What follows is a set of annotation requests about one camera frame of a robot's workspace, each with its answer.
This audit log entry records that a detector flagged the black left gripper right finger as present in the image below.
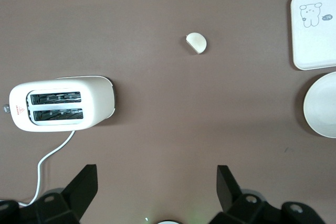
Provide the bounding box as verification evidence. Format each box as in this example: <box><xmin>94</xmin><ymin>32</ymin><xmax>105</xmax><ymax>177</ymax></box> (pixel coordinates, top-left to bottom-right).
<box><xmin>209</xmin><ymin>165</ymin><xmax>326</xmax><ymax>224</ymax></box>

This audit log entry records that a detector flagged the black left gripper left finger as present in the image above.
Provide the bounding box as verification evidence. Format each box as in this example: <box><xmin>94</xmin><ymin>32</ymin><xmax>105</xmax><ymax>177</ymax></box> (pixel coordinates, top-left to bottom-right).
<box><xmin>0</xmin><ymin>164</ymin><xmax>99</xmax><ymax>224</ymax></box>

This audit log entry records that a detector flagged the white round plate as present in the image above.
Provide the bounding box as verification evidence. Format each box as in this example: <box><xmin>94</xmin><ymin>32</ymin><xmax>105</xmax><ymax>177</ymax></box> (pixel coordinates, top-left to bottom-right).
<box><xmin>303</xmin><ymin>71</ymin><xmax>336</xmax><ymax>138</ymax></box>

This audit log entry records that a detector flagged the white half-round bun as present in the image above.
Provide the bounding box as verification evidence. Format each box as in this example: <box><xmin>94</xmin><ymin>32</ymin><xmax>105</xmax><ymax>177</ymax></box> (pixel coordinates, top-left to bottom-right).
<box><xmin>185</xmin><ymin>32</ymin><xmax>208</xmax><ymax>56</ymax></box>

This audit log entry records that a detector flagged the white tray with bear print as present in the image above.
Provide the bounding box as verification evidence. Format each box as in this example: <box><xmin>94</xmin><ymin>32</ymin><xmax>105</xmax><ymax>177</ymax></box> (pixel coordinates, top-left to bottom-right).
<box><xmin>290</xmin><ymin>0</ymin><xmax>336</xmax><ymax>71</ymax></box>

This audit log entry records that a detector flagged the white two-slot toaster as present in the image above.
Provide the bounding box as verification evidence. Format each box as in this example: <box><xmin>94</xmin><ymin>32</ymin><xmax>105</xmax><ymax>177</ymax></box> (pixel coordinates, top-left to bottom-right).
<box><xmin>2</xmin><ymin>74</ymin><xmax>117</xmax><ymax>133</ymax></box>

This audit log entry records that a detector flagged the white toaster power cable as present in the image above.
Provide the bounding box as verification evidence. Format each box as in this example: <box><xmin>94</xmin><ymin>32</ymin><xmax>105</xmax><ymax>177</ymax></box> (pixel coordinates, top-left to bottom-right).
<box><xmin>17</xmin><ymin>130</ymin><xmax>76</xmax><ymax>207</ymax></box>

